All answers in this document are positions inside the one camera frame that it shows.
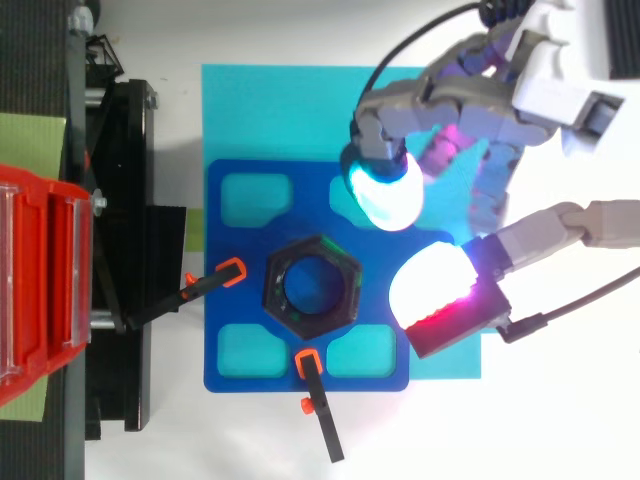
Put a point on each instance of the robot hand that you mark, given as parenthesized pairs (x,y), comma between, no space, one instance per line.
(545,95)

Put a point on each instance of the large black nut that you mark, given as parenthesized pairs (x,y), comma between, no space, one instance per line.
(272,295)

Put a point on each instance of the turquoise plate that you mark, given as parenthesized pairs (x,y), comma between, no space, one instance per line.
(280,110)

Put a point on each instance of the blue plate with square hollows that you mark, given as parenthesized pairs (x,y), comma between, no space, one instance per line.
(240,300)

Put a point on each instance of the black-and-orange clip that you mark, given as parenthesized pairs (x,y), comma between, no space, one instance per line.
(322,405)
(200,286)

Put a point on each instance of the black stand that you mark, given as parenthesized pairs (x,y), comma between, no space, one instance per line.
(130,200)

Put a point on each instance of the red bin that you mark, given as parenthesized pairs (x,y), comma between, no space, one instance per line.
(45,280)

